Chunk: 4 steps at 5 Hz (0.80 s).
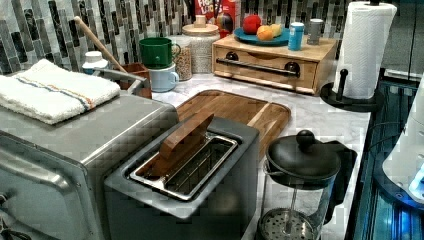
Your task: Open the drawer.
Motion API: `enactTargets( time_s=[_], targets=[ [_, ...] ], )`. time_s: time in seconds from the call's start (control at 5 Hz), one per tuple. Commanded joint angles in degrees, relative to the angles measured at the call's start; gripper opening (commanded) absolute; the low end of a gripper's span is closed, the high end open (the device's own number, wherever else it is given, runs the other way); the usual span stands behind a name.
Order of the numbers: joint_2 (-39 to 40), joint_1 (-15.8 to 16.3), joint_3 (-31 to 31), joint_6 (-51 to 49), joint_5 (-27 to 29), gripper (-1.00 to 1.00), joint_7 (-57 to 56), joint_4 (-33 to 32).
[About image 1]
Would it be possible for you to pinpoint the orange fruit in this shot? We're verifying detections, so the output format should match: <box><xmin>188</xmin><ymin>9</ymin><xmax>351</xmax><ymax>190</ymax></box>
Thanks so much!
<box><xmin>256</xmin><ymin>25</ymin><xmax>274</xmax><ymax>41</ymax></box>

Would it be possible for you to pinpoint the brown wooden toast slice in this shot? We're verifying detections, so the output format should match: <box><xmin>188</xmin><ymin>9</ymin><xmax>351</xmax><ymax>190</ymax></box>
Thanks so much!
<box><xmin>136</xmin><ymin>111</ymin><xmax>214</xmax><ymax>180</ymax></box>

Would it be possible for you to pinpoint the blue shaker with white cap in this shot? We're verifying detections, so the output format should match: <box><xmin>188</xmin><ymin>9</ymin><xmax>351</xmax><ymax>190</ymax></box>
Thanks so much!
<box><xmin>288</xmin><ymin>22</ymin><xmax>304</xmax><ymax>51</ymax></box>

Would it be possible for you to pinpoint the brown wooden utensil holder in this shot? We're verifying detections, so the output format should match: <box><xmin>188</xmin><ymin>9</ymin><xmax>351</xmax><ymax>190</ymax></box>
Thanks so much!
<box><xmin>122</xmin><ymin>62</ymin><xmax>152</xmax><ymax>99</ymax></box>

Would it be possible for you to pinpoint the wooden drawer box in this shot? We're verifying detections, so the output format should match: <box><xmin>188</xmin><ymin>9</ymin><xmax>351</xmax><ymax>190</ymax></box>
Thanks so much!
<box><xmin>212</xmin><ymin>35</ymin><xmax>338</xmax><ymax>95</ymax></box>

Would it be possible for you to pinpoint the ceramic canister with wooden lid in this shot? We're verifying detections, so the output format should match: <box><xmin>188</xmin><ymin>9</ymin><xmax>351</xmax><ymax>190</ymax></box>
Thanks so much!
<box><xmin>182</xmin><ymin>15</ymin><xmax>220</xmax><ymax>73</ymax></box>

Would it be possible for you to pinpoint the black paper towel holder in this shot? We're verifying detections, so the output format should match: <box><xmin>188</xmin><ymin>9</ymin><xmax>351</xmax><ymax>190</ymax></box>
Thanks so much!
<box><xmin>320</xmin><ymin>69</ymin><xmax>385</xmax><ymax>112</ymax></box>

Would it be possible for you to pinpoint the blue plate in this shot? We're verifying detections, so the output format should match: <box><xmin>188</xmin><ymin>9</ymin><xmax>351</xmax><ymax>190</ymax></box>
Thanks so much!
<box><xmin>233</xmin><ymin>28</ymin><xmax>290</xmax><ymax>46</ymax></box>

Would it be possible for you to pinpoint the wooden spoon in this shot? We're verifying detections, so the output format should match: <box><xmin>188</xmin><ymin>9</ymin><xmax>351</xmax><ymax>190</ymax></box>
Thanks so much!
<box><xmin>73</xmin><ymin>16</ymin><xmax>126</xmax><ymax>72</ymax></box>

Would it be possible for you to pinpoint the green mug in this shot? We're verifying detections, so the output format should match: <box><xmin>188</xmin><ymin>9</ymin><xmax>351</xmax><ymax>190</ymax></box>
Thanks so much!
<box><xmin>139</xmin><ymin>37</ymin><xmax>181</xmax><ymax>69</ymax></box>

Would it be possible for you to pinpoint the white striped folded towel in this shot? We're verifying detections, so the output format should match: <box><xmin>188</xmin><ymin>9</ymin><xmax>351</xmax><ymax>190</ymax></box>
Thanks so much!
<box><xmin>0</xmin><ymin>59</ymin><xmax>120</xmax><ymax>125</ymax></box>

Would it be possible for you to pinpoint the blue bottle with white cap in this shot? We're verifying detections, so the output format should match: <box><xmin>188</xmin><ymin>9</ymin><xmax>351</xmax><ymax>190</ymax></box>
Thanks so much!
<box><xmin>82</xmin><ymin>51</ymin><xmax>109</xmax><ymax>74</ymax></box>

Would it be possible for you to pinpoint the red apple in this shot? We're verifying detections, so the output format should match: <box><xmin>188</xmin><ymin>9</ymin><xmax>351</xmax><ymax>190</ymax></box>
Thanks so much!
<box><xmin>242</xmin><ymin>15</ymin><xmax>262</xmax><ymax>35</ymax></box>

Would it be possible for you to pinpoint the white paper towel roll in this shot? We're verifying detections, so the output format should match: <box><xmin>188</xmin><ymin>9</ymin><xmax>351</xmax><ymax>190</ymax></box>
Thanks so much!
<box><xmin>333</xmin><ymin>1</ymin><xmax>397</xmax><ymax>100</ymax></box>

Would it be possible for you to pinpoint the glass jar with grains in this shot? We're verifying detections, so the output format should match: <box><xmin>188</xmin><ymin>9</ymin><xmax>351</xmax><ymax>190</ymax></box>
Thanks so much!
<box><xmin>169</xmin><ymin>35</ymin><xmax>192</xmax><ymax>81</ymax></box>

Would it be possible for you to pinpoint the grey shaker with white cap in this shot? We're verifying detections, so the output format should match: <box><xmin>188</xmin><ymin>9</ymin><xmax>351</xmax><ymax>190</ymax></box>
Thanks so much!
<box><xmin>307</xmin><ymin>18</ymin><xmax>324</xmax><ymax>45</ymax></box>

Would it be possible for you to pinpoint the stainless steel toaster oven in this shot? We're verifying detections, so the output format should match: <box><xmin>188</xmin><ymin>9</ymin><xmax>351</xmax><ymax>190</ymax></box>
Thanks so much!
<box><xmin>0</xmin><ymin>78</ymin><xmax>178</xmax><ymax>240</ymax></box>

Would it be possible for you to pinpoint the dark grey toaster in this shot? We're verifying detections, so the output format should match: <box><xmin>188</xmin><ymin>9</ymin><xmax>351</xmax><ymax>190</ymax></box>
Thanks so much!
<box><xmin>104</xmin><ymin>117</ymin><xmax>259</xmax><ymax>240</ymax></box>

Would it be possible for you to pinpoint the light blue mug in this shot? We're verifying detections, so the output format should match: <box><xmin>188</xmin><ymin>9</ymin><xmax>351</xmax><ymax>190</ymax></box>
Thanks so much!
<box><xmin>149</xmin><ymin>64</ymin><xmax>180</xmax><ymax>93</ymax></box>

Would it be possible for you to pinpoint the red cereal box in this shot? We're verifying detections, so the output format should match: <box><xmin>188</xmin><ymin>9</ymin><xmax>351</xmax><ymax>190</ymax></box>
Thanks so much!
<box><xmin>194</xmin><ymin>0</ymin><xmax>240</xmax><ymax>38</ymax></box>

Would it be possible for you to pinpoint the wooden cutting board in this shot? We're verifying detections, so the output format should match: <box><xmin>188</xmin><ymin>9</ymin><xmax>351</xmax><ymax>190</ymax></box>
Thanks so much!
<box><xmin>177</xmin><ymin>90</ymin><xmax>291</xmax><ymax>159</ymax></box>

